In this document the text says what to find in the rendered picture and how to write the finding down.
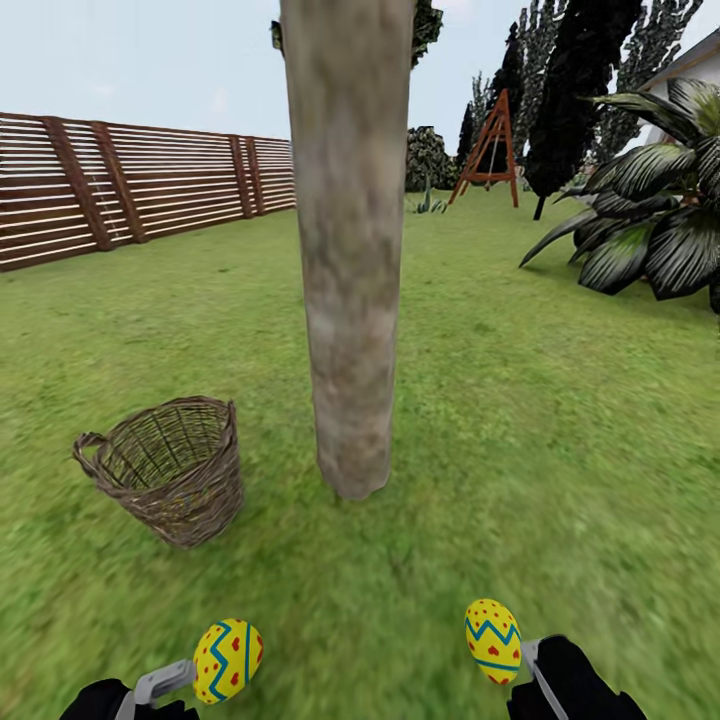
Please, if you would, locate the easter egg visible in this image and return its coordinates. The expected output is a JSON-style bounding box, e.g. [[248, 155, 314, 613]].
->
[[193, 619, 263, 704], [174, 482, 522, 685]]

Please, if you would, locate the wicker basket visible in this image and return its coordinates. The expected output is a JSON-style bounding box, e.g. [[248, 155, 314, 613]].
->
[[72, 396, 245, 549]]

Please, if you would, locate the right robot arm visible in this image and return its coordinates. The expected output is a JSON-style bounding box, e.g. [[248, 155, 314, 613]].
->
[[507, 635, 647, 720]]

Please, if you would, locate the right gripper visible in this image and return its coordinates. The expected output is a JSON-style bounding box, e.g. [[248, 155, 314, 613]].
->
[[507, 679, 559, 720]]

